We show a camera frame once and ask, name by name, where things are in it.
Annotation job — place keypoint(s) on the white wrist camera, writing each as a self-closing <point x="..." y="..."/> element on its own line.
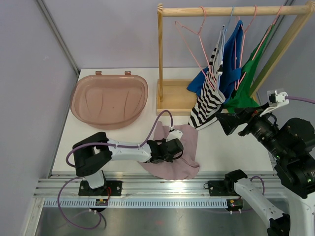
<point x="276" y="99"/>
<point x="174" y="134"/>

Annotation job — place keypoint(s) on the blue wire hanger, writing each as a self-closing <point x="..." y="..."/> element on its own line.
<point x="225" y="27"/>

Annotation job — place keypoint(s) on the aluminium mounting rail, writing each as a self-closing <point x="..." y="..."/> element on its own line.
<point x="147" y="186"/>

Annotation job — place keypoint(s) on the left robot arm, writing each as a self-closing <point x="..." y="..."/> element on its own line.
<point x="94" y="152"/>

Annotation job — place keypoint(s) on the wooden clothes rack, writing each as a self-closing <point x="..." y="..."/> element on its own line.
<point x="172" y="94"/>

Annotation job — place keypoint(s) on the green tank top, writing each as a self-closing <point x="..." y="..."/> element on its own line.
<point x="241" y="98"/>

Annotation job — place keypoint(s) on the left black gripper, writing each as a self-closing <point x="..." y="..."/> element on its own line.
<point x="170" y="159"/>

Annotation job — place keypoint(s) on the blue tank top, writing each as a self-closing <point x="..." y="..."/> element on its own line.
<point x="231" y="82"/>

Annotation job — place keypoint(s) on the white slotted cable duct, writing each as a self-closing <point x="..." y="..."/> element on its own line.
<point x="137" y="203"/>

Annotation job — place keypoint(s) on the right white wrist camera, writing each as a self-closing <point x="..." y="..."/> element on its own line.
<point x="276" y="99"/>

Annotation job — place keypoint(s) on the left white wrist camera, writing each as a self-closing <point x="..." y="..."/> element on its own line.
<point x="174" y="134"/>

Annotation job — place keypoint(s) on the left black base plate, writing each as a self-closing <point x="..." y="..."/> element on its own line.
<point x="112" y="187"/>

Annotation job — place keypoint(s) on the mauve pink tank top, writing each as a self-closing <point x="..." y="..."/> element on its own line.
<point x="185" y="167"/>

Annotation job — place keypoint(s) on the pink plastic basin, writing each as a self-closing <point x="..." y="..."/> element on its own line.
<point x="109" y="102"/>

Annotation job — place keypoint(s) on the black white striped tank top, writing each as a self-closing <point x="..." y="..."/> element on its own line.
<point x="206" y="86"/>

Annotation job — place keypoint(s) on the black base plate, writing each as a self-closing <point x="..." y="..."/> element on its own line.
<point x="112" y="187"/>
<point x="217" y="188"/>

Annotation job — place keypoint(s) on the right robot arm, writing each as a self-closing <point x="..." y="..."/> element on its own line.
<point x="295" y="167"/>

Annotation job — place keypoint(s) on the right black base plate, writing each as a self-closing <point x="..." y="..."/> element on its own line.
<point x="217" y="188"/>

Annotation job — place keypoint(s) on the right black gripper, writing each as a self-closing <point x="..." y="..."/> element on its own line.
<point x="251" y="115"/>

